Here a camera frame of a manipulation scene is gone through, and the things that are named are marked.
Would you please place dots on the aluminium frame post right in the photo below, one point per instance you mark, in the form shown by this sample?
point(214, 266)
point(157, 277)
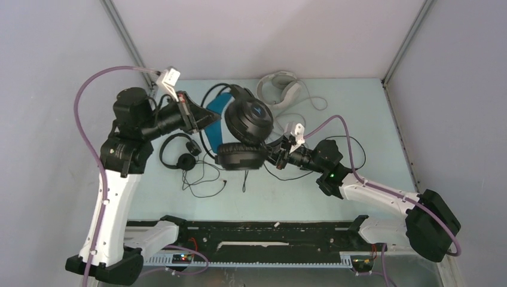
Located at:
point(409, 38)

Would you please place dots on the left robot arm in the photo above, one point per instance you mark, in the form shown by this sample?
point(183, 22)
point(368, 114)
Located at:
point(122, 160)

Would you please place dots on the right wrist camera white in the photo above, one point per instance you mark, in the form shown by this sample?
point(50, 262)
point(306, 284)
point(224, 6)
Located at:
point(295, 133)

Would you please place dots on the white over-ear headphones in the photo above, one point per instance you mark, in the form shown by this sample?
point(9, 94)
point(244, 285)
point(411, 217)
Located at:
point(287, 86)

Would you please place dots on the black and blue gaming headset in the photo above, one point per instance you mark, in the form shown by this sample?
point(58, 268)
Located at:
point(248, 119)

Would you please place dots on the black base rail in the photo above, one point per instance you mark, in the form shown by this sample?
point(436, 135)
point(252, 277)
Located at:
point(274, 242)

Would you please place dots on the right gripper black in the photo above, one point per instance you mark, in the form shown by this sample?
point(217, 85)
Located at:
point(276, 156)

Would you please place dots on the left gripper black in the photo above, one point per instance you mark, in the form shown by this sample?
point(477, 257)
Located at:
point(194, 116)

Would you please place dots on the small black on-ear headphones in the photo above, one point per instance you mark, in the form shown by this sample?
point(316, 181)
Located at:
point(187, 160)

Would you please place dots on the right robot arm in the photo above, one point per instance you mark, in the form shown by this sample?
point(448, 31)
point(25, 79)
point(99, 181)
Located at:
point(429, 224)

